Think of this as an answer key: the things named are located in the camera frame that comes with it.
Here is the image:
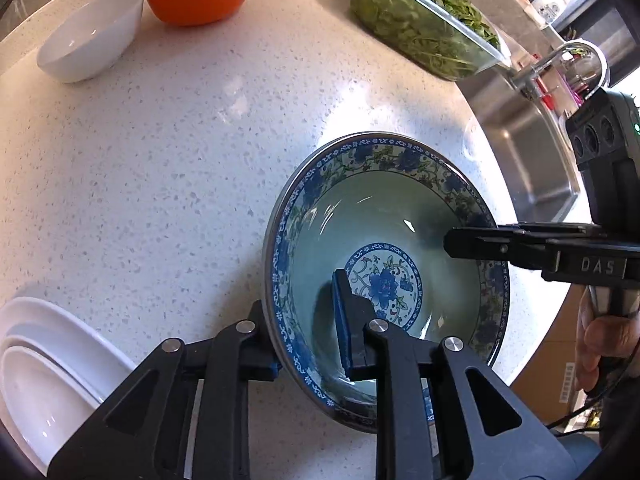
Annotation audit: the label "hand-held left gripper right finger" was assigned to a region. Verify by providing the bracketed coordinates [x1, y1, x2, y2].
[331, 269, 576, 480]

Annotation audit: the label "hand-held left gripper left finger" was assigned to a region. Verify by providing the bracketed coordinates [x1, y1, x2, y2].
[47, 300, 281, 480]

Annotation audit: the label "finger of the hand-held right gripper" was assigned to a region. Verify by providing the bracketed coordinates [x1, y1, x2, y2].
[444, 226, 551, 268]
[505, 222, 603, 241]

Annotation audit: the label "blue patterned ceramic bowl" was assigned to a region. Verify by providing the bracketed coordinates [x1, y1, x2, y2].
[261, 131, 511, 433]

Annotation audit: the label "large white plate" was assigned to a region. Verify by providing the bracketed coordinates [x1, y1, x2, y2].
[0, 296, 137, 411]

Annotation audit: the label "small white plate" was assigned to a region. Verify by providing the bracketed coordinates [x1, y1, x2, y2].
[0, 347, 98, 480]

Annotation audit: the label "small white bowl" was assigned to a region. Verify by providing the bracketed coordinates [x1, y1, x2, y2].
[36, 0, 145, 83]

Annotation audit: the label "person's right hand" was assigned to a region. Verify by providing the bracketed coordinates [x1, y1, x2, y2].
[574, 290, 640, 396]

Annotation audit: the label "stainless steel sink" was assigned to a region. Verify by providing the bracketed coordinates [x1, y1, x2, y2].
[460, 72, 596, 226]

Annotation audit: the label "cardboard box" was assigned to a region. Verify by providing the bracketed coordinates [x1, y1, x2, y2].
[512, 285, 601, 418]

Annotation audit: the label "chrome faucet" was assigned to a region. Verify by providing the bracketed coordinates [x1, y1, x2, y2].
[510, 40, 611, 101]

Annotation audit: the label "clear plastic container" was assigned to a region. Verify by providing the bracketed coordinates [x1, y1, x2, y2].
[349, 0, 513, 82]

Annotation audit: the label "leafy greens in clear container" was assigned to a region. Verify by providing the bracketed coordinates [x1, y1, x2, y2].
[352, 0, 501, 78]

